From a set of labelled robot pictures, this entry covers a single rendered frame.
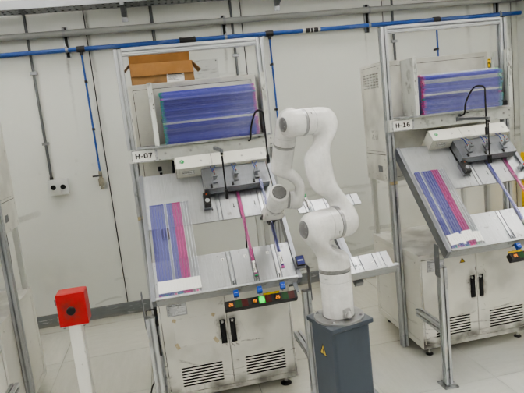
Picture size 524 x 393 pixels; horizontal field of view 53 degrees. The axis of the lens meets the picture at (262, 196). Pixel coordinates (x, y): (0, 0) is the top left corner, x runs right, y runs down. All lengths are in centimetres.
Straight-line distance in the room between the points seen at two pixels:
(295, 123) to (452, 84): 150
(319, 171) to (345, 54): 275
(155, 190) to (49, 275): 196
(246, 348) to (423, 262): 109
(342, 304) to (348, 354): 19
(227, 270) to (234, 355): 59
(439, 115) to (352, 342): 163
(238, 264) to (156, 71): 125
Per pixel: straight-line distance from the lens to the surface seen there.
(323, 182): 191
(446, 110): 320
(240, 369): 295
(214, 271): 249
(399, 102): 328
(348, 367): 206
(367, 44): 466
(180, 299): 245
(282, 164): 215
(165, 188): 275
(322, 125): 196
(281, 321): 289
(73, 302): 260
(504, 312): 345
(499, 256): 333
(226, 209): 267
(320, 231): 187
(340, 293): 197
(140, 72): 312
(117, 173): 430
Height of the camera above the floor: 149
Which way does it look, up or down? 9 degrees down
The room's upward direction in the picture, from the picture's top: 6 degrees counter-clockwise
